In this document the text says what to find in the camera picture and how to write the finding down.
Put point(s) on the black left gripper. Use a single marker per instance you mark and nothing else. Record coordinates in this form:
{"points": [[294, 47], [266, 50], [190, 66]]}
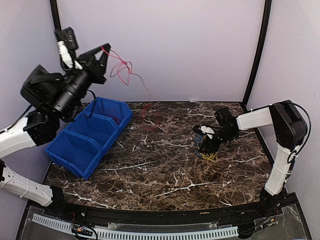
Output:
{"points": [[97, 68]]}

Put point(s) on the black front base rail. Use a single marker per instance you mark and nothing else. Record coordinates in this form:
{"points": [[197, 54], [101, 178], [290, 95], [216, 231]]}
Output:
{"points": [[234, 215]]}

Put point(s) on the white slotted cable duct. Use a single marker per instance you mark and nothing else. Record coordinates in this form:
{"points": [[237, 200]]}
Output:
{"points": [[119, 231]]}

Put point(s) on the blue three-compartment plastic bin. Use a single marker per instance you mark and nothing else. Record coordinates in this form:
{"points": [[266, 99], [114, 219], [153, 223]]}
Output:
{"points": [[81, 145]]}

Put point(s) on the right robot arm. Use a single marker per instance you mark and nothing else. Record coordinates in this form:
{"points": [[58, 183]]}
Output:
{"points": [[291, 132]]}

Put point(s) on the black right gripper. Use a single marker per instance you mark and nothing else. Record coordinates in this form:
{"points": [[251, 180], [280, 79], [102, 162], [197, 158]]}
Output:
{"points": [[212, 147]]}

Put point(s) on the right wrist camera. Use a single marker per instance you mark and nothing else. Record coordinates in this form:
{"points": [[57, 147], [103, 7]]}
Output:
{"points": [[223, 116]]}

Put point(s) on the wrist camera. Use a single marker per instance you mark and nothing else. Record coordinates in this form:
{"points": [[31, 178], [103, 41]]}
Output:
{"points": [[67, 36], [223, 116]]}

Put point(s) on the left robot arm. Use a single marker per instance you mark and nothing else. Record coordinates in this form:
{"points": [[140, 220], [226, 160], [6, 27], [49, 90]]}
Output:
{"points": [[54, 97]]}

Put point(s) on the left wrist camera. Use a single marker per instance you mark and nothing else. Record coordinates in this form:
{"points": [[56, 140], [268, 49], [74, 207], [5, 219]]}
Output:
{"points": [[67, 36]]}

